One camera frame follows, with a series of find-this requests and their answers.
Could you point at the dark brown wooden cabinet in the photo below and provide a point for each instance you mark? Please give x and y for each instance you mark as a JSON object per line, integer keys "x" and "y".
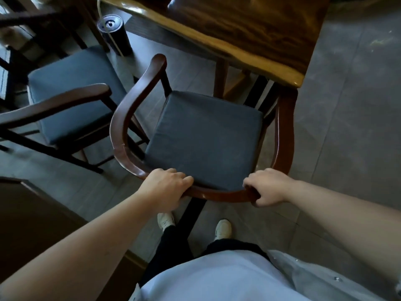
{"x": 31, "y": 222}

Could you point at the black cylindrical appliance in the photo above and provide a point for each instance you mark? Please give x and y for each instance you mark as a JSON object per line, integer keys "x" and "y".
{"x": 117, "y": 36}

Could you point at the brown wooden table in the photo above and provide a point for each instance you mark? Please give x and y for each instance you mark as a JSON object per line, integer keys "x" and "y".
{"x": 250, "y": 31}

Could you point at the white shoe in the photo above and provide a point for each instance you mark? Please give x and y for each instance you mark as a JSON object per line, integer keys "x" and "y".
{"x": 223, "y": 229}
{"x": 165, "y": 221}

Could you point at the person's right hand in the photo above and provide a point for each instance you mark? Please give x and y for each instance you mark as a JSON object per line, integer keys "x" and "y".
{"x": 272, "y": 186}

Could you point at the dark red wooden armchair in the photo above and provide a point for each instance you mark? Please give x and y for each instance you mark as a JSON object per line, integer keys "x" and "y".
{"x": 125, "y": 106}
{"x": 56, "y": 101}

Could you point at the person's left fingers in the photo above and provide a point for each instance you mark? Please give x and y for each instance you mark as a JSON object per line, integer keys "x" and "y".
{"x": 180, "y": 181}

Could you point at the black trousers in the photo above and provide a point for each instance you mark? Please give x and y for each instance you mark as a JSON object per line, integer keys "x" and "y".
{"x": 170, "y": 247}

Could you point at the white shirt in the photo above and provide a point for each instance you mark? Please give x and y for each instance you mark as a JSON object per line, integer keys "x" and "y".
{"x": 225, "y": 278}

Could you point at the dark grey seat cushion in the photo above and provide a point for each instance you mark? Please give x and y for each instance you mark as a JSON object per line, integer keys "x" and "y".
{"x": 72, "y": 90}
{"x": 206, "y": 137}

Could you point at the white left shoe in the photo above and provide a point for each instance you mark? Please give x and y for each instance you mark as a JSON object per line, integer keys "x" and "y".
{"x": 165, "y": 221}

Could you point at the person's left hand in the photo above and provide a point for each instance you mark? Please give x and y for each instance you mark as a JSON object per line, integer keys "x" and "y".
{"x": 161, "y": 188}

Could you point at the person's right fingers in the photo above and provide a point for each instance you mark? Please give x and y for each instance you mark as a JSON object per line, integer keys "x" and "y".
{"x": 252, "y": 184}

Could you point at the dark wooden chair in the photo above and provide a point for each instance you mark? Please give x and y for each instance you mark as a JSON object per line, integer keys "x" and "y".
{"x": 34, "y": 21}

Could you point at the white right shoe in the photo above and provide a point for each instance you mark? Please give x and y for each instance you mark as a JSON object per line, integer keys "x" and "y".
{"x": 223, "y": 229}

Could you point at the person's right forearm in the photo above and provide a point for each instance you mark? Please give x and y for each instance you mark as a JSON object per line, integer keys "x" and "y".
{"x": 344, "y": 216}

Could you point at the person's left forearm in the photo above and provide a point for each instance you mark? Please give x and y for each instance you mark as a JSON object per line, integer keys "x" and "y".
{"x": 78, "y": 247}

